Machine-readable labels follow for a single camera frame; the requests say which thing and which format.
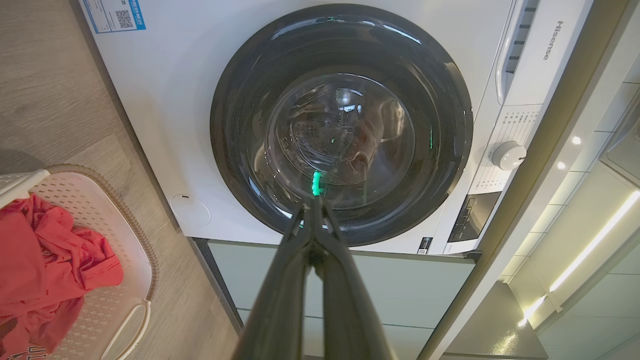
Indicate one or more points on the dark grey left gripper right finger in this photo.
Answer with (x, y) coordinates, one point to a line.
(350, 305)

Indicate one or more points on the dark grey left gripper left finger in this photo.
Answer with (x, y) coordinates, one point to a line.
(280, 300)

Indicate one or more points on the white perforated laundry basket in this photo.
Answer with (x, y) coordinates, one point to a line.
(115, 220)

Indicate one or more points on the small black white sticker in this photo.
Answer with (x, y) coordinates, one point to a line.
(425, 245)

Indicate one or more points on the round white filter cover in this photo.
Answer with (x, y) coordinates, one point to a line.
(190, 210)

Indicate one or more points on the black washing machine display panel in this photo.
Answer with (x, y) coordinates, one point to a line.
(472, 217)

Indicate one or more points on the white front-load washing machine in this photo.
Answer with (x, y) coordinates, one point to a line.
(175, 125)

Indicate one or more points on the white washing machine dial knob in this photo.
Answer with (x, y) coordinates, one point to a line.
(508, 155)

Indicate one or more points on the red white sports jersey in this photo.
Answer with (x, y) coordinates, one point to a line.
(45, 260)

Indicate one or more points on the dark round washing machine door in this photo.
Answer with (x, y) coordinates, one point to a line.
(340, 60)

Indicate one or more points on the warm white LED light strip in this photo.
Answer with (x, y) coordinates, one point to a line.
(590, 245)

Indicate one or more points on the white detergent drawer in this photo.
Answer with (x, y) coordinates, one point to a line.
(550, 55)

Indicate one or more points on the blue white energy label sticker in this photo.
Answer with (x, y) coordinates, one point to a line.
(112, 15)

